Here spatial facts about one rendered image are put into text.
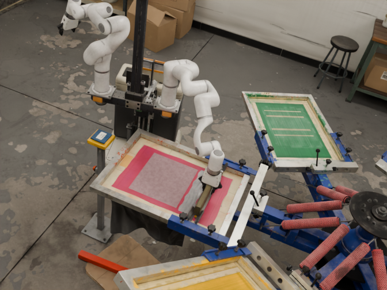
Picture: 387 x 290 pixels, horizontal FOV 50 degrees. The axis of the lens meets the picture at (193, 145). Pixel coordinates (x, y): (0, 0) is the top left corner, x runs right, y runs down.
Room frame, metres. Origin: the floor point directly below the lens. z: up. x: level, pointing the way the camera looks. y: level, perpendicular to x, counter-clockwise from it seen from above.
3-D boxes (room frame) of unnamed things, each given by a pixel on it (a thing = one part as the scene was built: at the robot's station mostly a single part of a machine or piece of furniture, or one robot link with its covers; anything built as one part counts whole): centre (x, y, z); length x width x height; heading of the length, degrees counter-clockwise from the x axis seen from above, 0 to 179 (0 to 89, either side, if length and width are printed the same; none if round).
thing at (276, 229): (1.58, -0.36, 0.89); 1.24 x 0.06 x 0.06; 76
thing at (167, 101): (2.21, 0.22, 1.21); 0.16 x 0.13 x 0.15; 179
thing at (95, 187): (1.68, 0.06, 0.97); 0.79 x 0.58 x 0.04; 76
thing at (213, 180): (1.63, -0.14, 1.12); 0.10 x 0.07 x 0.11; 76
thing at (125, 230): (1.50, 0.17, 0.74); 0.46 x 0.04 x 0.42; 76
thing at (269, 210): (1.55, -0.48, 1.02); 0.17 x 0.06 x 0.05; 76
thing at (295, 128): (2.30, -0.71, 1.05); 1.08 x 0.61 x 0.23; 16
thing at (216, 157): (1.67, -0.12, 1.25); 0.15 x 0.10 x 0.11; 32
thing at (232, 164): (1.90, -0.24, 0.98); 0.30 x 0.05 x 0.07; 76
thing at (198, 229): (1.36, -0.10, 0.98); 0.30 x 0.05 x 0.07; 76
